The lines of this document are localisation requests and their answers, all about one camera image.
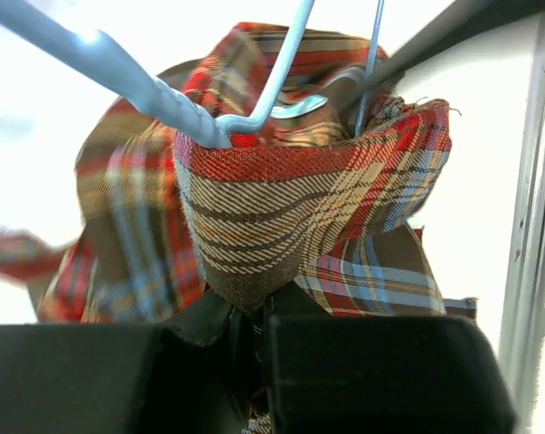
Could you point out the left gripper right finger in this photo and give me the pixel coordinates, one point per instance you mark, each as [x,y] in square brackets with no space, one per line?
[379,374]

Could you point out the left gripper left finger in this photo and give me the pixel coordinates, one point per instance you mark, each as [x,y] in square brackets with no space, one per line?
[189,374]

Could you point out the red plaid shirt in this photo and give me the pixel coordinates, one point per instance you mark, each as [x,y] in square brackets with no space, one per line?
[304,201]

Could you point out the blue hanger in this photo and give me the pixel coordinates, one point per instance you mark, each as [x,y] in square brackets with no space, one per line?
[99,57]

